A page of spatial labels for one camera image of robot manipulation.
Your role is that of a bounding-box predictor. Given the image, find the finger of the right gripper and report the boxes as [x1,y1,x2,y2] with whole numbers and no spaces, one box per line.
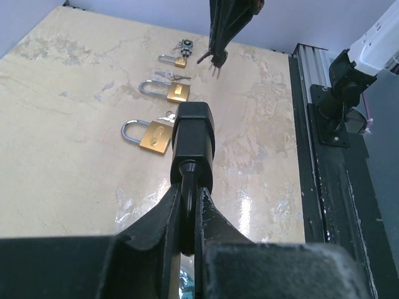
[208,0,264,54]

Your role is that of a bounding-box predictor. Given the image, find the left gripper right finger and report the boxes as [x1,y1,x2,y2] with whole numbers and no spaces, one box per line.
[195,187,370,298]

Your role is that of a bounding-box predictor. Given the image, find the small brass padlock right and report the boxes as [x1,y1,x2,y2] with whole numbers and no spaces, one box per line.
[158,54,187,69]

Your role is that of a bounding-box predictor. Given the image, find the blue zigzag sponge pack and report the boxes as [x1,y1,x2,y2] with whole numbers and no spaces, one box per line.
[179,255,195,299]

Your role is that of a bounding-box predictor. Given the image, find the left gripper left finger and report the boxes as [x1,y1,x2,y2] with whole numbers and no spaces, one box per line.
[1,184,181,298]

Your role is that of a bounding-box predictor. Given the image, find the black handled key bunch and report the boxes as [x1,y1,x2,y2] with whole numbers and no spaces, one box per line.
[196,50,228,80]

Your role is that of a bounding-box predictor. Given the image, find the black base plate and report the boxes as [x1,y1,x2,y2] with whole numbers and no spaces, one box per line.
[289,57,398,298]

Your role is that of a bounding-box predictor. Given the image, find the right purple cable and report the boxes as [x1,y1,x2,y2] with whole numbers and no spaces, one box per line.
[361,93,374,135]

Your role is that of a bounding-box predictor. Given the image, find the aluminium rail frame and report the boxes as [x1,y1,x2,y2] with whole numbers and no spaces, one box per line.
[294,44,331,103]

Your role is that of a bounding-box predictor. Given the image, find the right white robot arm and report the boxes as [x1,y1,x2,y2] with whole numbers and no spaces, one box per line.
[203,1,398,148]

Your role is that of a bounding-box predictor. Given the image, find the silver keys beside large padlock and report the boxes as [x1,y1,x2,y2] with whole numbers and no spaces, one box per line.
[156,111,176,123]

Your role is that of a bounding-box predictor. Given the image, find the silver keys beside middle padlock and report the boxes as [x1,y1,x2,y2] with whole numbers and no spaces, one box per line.
[155,70,191,81]

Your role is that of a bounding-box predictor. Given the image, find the astronaut keychain with keys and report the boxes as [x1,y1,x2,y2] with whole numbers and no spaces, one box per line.
[173,39,193,58]

